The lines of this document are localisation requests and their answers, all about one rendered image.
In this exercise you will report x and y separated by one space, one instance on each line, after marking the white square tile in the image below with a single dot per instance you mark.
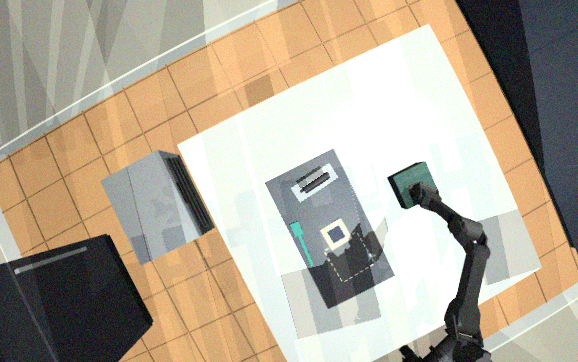
336 234

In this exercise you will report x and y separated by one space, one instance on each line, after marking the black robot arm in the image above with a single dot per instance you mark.
462 314

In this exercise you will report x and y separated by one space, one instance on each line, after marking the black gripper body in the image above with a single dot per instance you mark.
436 355

